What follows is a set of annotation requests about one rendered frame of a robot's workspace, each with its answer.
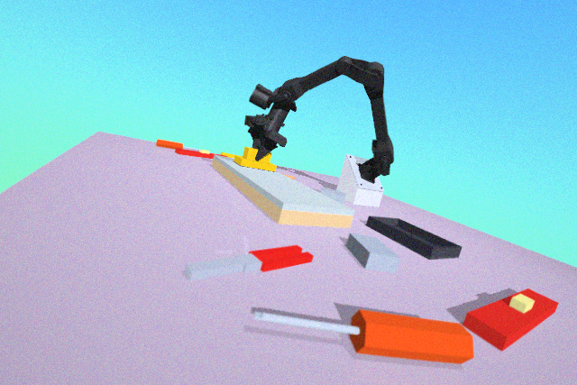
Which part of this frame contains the orange-handled awl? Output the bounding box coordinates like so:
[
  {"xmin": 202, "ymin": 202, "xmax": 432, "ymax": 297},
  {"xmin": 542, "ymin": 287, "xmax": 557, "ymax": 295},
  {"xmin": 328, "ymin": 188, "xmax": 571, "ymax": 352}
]
[
  {"xmin": 157, "ymin": 140, "xmax": 200, "ymax": 151},
  {"xmin": 254, "ymin": 309, "xmax": 474, "ymax": 364}
]

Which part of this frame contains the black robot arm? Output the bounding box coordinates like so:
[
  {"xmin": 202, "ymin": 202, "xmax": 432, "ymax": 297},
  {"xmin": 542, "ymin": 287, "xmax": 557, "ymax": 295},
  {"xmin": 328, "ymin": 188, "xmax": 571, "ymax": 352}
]
[{"xmin": 244, "ymin": 56, "xmax": 394, "ymax": 184}]

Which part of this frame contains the red flat block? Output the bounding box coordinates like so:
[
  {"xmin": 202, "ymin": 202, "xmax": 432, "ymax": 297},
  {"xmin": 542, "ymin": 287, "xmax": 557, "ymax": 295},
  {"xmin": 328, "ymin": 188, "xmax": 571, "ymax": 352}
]
[
  {"xmin": 175, "ymin": 148, "xmax": 214, "ymax": 159},
  {"xmin": 463, "ymin": 289, "xmax": 559, "ymax": 351}
]

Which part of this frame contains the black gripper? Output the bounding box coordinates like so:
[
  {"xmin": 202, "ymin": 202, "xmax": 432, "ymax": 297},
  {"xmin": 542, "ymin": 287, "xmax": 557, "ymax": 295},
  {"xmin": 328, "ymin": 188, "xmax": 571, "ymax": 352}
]
[{"xmin": 247, "ymin": 112, "xmax": 287, "ymax": 161}]

